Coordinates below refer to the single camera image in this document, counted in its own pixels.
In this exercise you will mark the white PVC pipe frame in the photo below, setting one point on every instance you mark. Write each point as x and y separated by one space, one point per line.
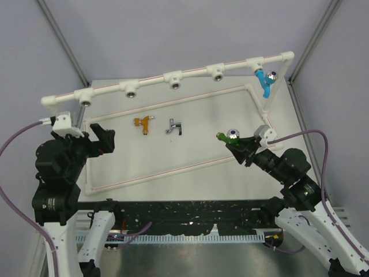
278 63

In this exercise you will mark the chrome water faucet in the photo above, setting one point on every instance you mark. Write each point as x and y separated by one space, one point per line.
174 125

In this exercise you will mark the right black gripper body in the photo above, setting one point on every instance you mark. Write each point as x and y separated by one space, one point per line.
266 160

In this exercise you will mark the green water faucet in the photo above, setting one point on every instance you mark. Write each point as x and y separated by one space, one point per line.
231 137

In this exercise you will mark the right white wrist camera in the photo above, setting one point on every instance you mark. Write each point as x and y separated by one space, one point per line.
266 134

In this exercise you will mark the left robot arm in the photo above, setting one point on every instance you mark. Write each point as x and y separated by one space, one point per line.
59 163

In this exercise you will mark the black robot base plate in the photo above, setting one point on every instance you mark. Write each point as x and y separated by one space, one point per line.
192 218

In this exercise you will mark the orange water faucet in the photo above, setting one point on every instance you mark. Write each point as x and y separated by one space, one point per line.
144 123

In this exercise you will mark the blue water faucet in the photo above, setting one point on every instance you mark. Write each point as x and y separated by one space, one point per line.
266 81

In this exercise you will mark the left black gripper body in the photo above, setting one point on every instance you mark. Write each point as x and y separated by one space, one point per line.
81 148

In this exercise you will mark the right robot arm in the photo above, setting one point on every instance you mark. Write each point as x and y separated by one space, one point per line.
303 210

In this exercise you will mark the white slotted cable duct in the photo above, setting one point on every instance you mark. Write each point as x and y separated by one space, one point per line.
212 238

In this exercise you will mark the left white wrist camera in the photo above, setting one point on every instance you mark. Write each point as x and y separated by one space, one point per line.
63 125

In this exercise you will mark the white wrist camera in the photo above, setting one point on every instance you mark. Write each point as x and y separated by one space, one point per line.
63 125
266 134

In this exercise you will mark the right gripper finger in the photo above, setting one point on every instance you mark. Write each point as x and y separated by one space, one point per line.
242 153
247 142

